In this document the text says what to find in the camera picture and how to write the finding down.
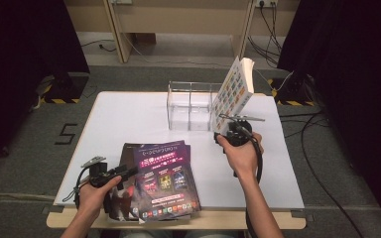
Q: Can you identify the clear acrylic book organizer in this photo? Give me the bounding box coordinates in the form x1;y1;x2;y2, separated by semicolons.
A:
166;79;236;133

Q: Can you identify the black cable bundle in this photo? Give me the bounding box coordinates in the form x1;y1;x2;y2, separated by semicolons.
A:
247;3;284;67

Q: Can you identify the hand-held gripper cable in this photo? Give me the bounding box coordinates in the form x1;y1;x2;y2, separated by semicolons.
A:
62;165;92;209
232;123;265;238

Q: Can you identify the white table cover sheet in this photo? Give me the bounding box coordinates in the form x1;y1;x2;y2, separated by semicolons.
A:
53;91;306;210

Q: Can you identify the white book with colourful pictures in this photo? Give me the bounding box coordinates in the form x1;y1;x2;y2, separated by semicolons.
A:
210;56;256;135

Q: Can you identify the long black floor cable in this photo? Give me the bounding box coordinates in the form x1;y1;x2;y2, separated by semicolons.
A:
279;112;365;238

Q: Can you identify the person's left hand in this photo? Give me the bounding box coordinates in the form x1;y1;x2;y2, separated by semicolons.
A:
78;177;123;216

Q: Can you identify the black curtain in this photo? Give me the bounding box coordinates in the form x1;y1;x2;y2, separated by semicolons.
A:
0;0;90;177
277;0;381;236

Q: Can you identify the short black floor cable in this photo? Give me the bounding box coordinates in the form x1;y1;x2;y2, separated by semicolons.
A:
78;39;117;53

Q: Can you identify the white power socket with plugs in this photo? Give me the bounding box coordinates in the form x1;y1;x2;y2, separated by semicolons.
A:
256;0;279;8

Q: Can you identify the right hand-held gripper cable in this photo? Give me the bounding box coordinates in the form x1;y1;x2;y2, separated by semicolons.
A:
232;123;265;238

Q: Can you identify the short white cable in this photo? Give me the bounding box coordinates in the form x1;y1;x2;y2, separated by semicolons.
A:
274;70;295;92

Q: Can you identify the stand base with hazard tape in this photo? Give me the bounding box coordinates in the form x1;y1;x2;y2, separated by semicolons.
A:
267;77;317;107
41;72;90;105

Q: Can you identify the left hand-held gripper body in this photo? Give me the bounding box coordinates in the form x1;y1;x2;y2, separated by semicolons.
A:
80;156;122;188

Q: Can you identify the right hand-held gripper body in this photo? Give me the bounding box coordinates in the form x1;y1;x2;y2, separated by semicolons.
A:
224;115;266;147

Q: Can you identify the person's right hand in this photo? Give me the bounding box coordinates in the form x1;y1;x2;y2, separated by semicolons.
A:
216;132;265;181

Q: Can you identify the beige wooden desk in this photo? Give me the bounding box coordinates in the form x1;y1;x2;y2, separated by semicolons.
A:
63;0;301;65

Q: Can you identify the left hand-held gripper cable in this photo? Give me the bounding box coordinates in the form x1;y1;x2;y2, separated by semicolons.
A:
62;165;92;209

